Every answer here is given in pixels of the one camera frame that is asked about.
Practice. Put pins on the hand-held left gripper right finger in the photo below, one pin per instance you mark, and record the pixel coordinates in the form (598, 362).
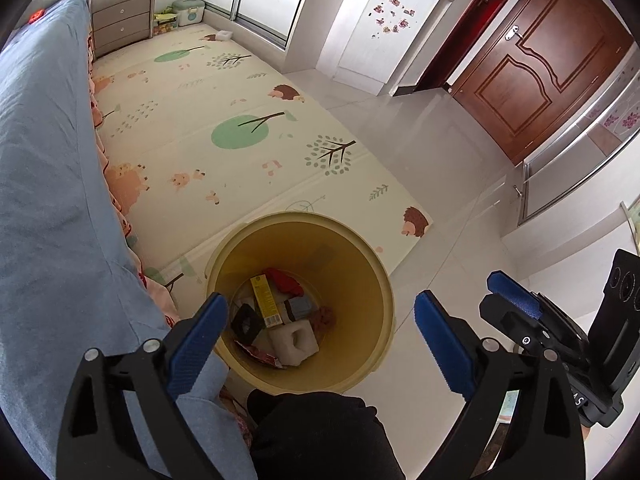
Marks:
(445, 345)

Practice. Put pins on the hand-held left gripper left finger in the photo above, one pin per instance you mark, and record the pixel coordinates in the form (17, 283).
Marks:
(197, 340)

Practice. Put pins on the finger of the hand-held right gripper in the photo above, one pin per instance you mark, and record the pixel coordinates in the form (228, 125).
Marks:
(505, 315)
(517, 296)

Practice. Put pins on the black plastic piece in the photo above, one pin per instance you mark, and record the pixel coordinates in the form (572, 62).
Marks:
(246, 321)

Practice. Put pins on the red snack wrapper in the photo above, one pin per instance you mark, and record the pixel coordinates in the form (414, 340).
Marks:
(260, 355)

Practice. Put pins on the yellow drink carton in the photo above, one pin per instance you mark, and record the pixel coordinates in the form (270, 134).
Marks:
(265, 300)

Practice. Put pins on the white foam block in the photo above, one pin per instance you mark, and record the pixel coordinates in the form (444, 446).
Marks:
(290, 342)

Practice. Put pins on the yellow trash bin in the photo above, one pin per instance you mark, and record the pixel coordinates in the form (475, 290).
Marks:
(350, 280)

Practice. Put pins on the floral glass sliding door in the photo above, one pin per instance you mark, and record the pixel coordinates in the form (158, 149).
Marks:
(575, 160)

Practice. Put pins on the pink floral bed skirt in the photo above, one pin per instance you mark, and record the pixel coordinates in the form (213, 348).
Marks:
(122, 180)

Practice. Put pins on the bed with blue sheet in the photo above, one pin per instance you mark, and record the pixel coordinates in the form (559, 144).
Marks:
(45, 160)

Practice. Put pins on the brown wooden door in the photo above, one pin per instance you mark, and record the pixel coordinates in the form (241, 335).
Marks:
(550, 60)

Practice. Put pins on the cream printed play mat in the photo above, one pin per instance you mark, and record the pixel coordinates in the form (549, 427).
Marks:
(200, 90)

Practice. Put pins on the white stickered cabinet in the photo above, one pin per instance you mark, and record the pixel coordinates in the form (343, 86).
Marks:
(380, 45)

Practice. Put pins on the small white box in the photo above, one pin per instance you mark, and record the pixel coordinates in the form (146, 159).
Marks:
(224, 35)

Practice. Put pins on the clear box of toys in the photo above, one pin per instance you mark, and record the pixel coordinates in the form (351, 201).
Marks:
(165, 21)

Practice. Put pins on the grey nightstand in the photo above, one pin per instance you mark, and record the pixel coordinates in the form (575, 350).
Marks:
(122, 22)

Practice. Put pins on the green storage box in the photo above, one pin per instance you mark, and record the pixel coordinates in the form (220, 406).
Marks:
(189, 12)

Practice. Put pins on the white floral sliding wardrobe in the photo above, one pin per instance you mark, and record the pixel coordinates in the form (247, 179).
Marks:
(260, 5)

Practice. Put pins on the small orange toy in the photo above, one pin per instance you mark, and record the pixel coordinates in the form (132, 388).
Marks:
(37, 15)

